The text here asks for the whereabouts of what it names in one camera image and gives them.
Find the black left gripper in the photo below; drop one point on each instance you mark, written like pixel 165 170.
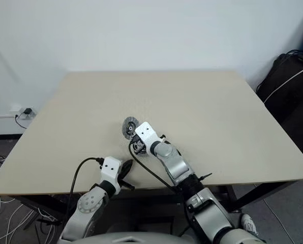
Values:
pixel 123 182

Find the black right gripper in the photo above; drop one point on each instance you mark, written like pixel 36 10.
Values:
pixel 140 145

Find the silver motor rotor disc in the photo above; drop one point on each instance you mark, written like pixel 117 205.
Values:
pixel 129 126

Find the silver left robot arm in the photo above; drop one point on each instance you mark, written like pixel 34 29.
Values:
pixel 90 203

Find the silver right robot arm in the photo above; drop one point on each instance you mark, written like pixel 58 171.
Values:
pixel 177 165

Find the silver robot torso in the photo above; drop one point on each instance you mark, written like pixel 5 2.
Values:
pixel 131 239

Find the black plug adapter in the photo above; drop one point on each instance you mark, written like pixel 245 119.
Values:
pixel 27 111

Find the white sneaker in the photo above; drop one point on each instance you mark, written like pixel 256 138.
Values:
pixel 249 223

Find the black bag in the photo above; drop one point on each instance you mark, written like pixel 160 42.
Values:
pixel 288 101

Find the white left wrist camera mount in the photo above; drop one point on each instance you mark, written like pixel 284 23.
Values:
pixel 110 165

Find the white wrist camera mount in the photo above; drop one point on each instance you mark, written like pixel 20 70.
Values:
pixel 146 130
pixel 110 165

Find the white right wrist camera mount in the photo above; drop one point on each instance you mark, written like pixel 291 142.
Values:
pixel 146 130

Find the white wall socket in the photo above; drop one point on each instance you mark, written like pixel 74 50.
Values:
pixel 30 114

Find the black table frame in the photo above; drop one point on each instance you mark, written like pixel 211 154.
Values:
pixel 255 194

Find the black wall baseboard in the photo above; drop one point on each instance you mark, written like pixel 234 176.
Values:
pixel 4 136

